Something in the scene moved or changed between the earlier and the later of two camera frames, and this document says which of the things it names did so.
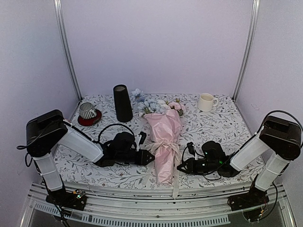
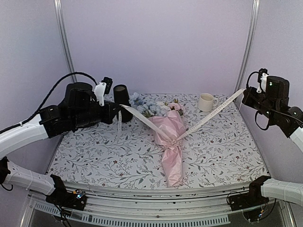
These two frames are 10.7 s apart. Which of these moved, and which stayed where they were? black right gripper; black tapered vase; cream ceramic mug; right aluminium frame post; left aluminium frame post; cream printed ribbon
Moved: cream printed ribbon; black right gripper
Stayed: right aluminium frame post; black tapered vase; left aluminium frame post; cream ceramic mug
